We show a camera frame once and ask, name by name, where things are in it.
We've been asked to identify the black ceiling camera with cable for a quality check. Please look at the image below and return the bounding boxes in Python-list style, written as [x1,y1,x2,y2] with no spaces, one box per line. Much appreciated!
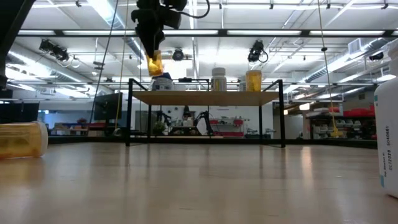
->
[248,39,269,63]

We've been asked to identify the round black ceiling camera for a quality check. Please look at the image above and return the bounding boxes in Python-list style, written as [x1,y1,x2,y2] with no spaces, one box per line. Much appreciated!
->
[172,48,186,62]

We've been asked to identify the small green background plant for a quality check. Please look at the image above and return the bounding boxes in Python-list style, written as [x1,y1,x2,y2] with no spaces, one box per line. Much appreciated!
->
[152,121,167,136]

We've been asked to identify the wooden shelf black metal frame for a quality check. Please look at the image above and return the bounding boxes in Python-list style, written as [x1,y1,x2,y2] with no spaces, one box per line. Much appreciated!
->
[126,77,286,149]

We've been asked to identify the red storage rack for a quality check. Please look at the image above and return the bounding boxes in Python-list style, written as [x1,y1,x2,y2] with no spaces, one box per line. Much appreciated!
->
[211,117,245,138]

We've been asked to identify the background storage shelves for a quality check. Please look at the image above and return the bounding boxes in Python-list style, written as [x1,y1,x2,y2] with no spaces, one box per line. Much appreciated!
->
[306,104,377,140]

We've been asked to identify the beige hanging rope yellow tassel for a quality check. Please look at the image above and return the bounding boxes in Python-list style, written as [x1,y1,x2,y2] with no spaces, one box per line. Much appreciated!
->
[316,0,344,139]

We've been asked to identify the black ceiling camera cluster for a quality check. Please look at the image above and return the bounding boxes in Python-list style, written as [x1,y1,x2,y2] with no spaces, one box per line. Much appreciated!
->
[39,39,70,62]

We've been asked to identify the white bottle blue-edged label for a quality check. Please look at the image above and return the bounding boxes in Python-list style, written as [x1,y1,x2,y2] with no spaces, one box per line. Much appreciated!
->
[374,39,398,199]

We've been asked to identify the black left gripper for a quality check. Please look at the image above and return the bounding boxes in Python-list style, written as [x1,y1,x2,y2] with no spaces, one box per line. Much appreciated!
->
[130,0,188,59]

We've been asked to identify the black overhead beam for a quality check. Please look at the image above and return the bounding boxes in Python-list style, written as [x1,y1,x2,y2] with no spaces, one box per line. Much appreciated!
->
[17,28,398,39]

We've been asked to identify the black background cabinet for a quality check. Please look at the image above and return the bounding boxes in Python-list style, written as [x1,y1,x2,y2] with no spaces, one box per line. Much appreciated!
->
[0,102,40,123]

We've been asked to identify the clear jar blue cap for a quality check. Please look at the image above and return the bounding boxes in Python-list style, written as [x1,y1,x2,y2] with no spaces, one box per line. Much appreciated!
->
[150,72,174,91]

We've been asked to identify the black table frame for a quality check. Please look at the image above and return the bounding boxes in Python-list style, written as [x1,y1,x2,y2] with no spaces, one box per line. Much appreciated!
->
[48,136,379,149]

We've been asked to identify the black hanging cable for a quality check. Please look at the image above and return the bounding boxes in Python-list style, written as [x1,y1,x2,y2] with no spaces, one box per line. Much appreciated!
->
[88,0,120,136]

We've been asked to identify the background workbench with items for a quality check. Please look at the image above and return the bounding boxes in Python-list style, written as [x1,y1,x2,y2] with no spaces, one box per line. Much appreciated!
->
[48,117,94,138]

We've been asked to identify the white aspirin bottle green label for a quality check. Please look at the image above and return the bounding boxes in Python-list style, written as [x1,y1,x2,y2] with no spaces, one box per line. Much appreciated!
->
[211,67,228,92]

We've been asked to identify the yellow hanging cable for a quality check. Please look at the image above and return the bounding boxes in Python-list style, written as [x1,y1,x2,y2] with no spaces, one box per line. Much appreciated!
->
[114,0,130,131]

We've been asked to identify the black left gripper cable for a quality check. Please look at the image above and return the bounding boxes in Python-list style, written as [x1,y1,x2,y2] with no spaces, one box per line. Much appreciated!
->
[180,0,211,19]

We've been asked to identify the black computer monitor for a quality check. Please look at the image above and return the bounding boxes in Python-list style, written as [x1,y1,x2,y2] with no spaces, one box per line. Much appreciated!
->
[94,92,124,121]

